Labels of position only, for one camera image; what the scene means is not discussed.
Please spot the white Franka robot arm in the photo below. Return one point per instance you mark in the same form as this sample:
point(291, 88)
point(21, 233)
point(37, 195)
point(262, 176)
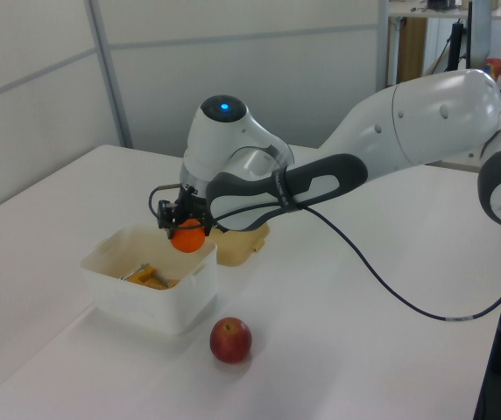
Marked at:
point(408, 118)

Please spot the grey partition post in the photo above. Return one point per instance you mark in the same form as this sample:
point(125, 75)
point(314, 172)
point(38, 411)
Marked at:
point(108, 74)

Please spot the orange toy clamp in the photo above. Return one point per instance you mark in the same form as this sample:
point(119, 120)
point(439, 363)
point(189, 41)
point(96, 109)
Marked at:
point(147, 276)

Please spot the red apple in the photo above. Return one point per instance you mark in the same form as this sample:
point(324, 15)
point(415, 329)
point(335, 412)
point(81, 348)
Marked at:
point(230, 341)

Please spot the black monitor stand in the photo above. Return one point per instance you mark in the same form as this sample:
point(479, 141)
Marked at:
point(455, 44)

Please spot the white plastic container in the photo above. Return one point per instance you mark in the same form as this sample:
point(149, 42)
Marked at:
point(145, 306)

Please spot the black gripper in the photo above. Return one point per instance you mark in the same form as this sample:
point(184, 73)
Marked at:
point(193, 205)

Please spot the orange fruit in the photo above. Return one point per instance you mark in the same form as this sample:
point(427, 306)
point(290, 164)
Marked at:
point(188, 240)

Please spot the grey metal post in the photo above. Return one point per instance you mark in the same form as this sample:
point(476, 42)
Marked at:
point(386, 44)

